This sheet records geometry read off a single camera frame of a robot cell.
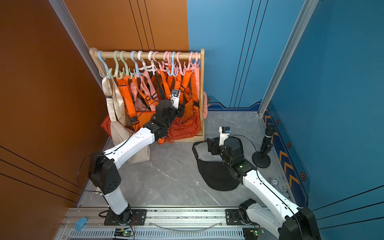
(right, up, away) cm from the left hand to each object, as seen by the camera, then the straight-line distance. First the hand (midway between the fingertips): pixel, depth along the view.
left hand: (179, 98), depth 80 cm
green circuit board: (-24, -66, -10) cm, 71 cm away
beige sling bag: (-33, -17, +2) cm, 37 cm away
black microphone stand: (+50, -36, +11) cm, 63 cm away
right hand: (+18, -22, -1) cm, 29 cm away
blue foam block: (-47, -62, -9) cm, 79 cm away
